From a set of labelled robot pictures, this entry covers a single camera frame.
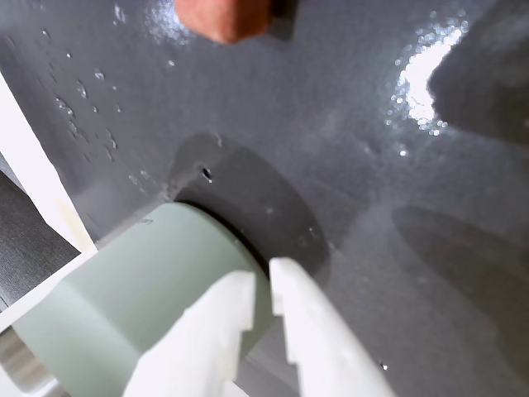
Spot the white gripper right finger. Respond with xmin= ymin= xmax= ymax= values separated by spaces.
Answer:
xmin=268 ymin=256 xmax=397 ymax=397

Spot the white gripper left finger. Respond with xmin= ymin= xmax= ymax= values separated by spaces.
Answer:
xmin=122 ymin=270 xmax=257 ymax=397

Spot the red cube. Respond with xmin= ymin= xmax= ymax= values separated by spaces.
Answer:
xmin=174 ymin=0 xmax=274 ymax=45

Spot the pale green cup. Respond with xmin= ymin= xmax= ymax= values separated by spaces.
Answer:
xmin=15 ymin=201 xmax=274 ymax=397

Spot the dark grey textured mat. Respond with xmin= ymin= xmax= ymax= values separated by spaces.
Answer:
xmin=0 ymin=171 xmax=82 ymax=312

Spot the white board edge strip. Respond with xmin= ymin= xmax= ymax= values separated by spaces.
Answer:
xmin=0 ymin=69 xmax=99 ymax=330

